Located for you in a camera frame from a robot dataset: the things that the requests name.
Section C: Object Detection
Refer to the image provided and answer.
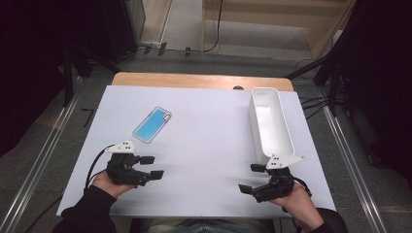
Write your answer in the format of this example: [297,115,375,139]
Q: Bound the hanging black cable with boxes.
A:
[202,0,224,53]

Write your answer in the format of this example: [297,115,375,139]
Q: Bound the white plastic container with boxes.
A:
[248,86,296,167]

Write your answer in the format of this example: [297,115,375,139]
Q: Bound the person's legs in jeans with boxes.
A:
[129,217,280,233]

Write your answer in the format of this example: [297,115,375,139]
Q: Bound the person's right hand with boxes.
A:
[268,181,325,232]

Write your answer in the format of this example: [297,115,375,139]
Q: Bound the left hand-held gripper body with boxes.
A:
[105,140,152,187]

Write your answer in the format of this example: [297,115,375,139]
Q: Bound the white table sheet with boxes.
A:
[56,84,337,218]

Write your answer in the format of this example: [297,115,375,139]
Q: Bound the black curtain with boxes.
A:
[0,0,145,158]
[336,0,412,183]

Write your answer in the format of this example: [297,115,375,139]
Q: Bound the left hand-held gripper black cable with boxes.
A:
[85,144,116,195]

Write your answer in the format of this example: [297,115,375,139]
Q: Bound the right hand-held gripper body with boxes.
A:
[252,155,305,204]

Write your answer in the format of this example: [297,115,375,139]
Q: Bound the thin black floor cable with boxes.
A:
[31,193,64,233]

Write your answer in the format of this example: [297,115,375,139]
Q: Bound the black metal stand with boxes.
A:
[285,52,345,118]
[62,45,121,108]

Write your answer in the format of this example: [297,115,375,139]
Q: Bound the clear blue phone case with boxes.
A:
[131,106,173,145]

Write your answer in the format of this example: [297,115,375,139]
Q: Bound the person's left hand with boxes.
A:
[91,170,137,200]

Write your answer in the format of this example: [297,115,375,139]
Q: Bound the hand-held gripper black cable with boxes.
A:
[85,144,116,195]
[292,177,314,198]

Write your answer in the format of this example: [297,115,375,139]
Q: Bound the black floor cables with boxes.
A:
[296,93,338,120]

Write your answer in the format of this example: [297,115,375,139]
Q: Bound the light wooden frame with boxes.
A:
[201,0,358,61]

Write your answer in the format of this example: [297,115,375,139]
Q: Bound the right hand-held gripper black cable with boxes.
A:
[292,177,314,198]

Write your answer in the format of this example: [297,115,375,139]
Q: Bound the metal floor rail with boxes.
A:
[0,77,83,233]
[319,93,390,233]

